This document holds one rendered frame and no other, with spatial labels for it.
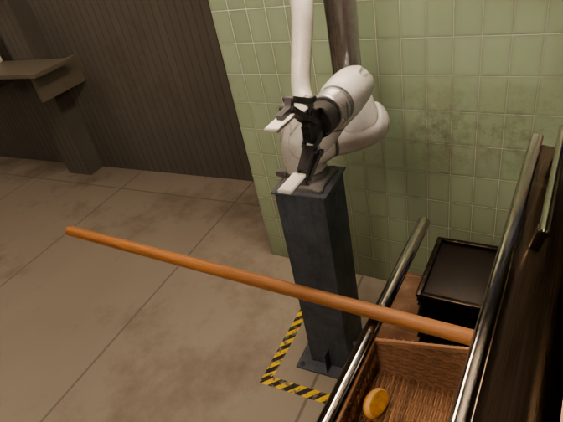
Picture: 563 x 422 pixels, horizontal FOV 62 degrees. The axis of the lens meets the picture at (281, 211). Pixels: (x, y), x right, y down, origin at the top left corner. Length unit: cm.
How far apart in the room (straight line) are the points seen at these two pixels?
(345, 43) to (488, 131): 77
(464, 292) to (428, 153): 85
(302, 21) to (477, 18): 79
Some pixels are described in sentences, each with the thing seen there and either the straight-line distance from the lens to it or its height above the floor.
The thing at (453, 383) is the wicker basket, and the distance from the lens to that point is 157.
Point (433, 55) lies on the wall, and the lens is 200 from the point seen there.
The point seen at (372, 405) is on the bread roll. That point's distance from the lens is 150.
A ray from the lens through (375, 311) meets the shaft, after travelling 96.
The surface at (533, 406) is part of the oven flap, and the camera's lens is 62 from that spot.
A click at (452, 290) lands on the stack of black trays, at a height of 85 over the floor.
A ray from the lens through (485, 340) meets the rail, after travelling 62.
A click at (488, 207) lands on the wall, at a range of 227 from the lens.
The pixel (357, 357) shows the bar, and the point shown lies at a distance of 93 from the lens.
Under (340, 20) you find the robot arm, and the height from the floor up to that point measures 155.
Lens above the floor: 191
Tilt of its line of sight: 34 degrees down
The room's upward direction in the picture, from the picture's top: 13 degrees counter-clockwise
